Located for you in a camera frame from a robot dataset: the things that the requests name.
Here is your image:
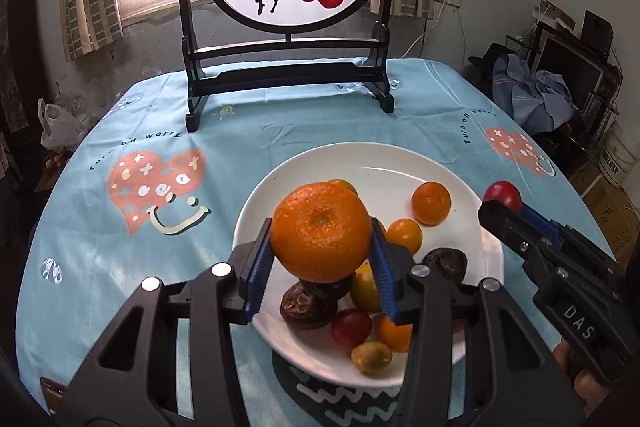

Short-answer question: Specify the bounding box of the large orange mandarin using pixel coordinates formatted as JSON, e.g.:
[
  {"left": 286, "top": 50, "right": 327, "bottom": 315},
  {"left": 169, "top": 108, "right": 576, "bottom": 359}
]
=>
[{"left": 269, "top": 182, "right": 372, "bottom": 284}]

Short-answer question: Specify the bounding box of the small orange tomato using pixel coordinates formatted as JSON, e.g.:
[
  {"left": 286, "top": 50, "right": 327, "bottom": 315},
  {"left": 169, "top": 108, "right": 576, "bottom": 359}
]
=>
[{"left": 386, "top": 218, "right": 423, "bottom": 255}]

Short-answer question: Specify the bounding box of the round painted screen black stand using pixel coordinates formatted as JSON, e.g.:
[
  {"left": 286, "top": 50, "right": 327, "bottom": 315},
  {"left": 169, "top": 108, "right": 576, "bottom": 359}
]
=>
[{"left": 176, "top": 0, "right": 403, "bottom": 134}]

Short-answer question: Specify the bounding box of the white bucket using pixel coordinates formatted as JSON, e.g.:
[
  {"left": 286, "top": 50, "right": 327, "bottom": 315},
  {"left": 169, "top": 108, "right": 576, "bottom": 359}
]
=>
[{"left": 598, "top": 121, "right": 639, "bottom": 187}]

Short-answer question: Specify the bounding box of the orange round tomato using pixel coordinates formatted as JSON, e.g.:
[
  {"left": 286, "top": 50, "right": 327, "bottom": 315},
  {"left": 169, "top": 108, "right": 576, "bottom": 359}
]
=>
[{"left": 373, "top": 313, "right": 412, "bottom": 353}]

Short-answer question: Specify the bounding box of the red tomato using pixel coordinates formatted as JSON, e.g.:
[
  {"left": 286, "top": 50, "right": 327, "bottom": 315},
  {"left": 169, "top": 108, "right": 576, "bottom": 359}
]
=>
[
  {"left": 483, "top": 181, "right": 523, "bottom": 213},
  {"left": 330, "top": 308, "right": 372, "bottom": 348}
]

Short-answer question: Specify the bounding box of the light blue patterned tablecloth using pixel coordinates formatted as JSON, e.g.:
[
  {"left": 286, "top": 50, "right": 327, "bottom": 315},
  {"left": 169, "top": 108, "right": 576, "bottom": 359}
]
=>
[{"left": 16, "top": 60, "right": 612, "bottom": 426}]

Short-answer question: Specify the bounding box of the orange oval tomato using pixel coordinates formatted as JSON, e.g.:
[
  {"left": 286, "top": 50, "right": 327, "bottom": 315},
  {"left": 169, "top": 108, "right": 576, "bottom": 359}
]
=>
[{"left": 329, "top": 179, "right": 358, "bottom": 195}]

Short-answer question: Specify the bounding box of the small yellow-green fruit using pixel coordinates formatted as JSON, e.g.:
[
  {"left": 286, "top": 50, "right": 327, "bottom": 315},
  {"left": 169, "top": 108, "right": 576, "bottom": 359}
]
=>
[{"left": 350, "top": 340, "right": 393, "bottom": 375}]

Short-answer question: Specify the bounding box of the yellow-green tomato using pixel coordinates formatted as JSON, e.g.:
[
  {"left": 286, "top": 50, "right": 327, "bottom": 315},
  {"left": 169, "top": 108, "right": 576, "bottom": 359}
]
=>
[{"left": 349, "top": 261, "right": 381, "bottom": 313}]

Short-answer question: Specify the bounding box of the white plastic bag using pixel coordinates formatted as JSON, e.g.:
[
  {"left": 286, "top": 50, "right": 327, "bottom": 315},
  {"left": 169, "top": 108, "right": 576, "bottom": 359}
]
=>
[{"left": 37, "top": 98, "right": 86, "bottom": 153}]

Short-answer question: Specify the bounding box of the dark wrinkled water chestnut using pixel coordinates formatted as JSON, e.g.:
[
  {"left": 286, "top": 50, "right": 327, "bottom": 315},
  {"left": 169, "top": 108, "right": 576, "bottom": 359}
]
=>
[{"left": 422, "top": 247, "right": 468, "bottom": 283}]

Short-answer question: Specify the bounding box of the white oval plate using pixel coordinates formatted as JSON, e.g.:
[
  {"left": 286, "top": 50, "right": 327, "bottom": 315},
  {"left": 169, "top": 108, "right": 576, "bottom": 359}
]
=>
[{"left": 233, "top": 142, "right": 504, "bottom": 389}]

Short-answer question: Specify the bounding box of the cardboard box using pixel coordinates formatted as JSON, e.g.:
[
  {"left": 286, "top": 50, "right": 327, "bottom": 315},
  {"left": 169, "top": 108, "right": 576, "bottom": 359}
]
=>
[{"left": 570, "top": 160, "right": 639, "bottom": 267}]

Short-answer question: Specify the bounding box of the dark brown water chestnut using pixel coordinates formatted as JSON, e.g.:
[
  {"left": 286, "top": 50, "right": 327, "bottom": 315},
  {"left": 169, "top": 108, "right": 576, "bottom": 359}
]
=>
[{"left": 280, "top": 282, "right": 337, "bottom": 331}]

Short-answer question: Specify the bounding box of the blue clothes pile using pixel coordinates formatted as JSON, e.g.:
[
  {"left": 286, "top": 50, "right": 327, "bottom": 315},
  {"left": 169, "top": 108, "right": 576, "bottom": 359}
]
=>
[{"left": 491, "top": 54, "right": 577, "bottom": 135}]

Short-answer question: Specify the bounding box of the right hand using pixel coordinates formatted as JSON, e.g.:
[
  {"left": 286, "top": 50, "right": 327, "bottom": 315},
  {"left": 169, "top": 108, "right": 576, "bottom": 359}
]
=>
[{"left": 552, "top": 338, "right": 611, "bottom": 416}]

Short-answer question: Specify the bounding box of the red smartphone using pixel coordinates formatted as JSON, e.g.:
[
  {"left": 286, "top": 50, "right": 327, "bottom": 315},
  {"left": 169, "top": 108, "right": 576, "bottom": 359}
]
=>
[{"left": 39, "top": 377, "right": 67, "bottom": 416}]

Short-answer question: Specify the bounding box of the black monitor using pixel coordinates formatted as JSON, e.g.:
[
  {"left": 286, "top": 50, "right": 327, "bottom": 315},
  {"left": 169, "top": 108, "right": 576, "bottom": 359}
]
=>
[{"left": 527, "top": 22, "right": 622, "bottom": 112}]

